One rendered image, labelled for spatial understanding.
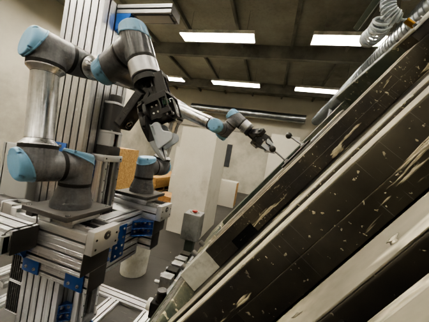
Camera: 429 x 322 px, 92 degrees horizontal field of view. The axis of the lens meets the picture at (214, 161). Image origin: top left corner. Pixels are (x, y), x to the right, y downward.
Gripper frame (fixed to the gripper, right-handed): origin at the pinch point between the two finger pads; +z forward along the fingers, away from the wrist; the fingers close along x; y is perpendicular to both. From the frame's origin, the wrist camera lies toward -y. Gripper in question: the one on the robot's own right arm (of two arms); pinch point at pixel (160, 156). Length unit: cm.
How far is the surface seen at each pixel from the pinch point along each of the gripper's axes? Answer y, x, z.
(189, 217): -36, 86, 28
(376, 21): 71, 32, -25
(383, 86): 61, 22, -2
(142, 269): -129, 144, 73
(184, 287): -13.4, 17.9, 39.8
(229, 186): -97, 540, 31
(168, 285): -34, 40, 48
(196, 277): -9.3, 19.7, 38.3
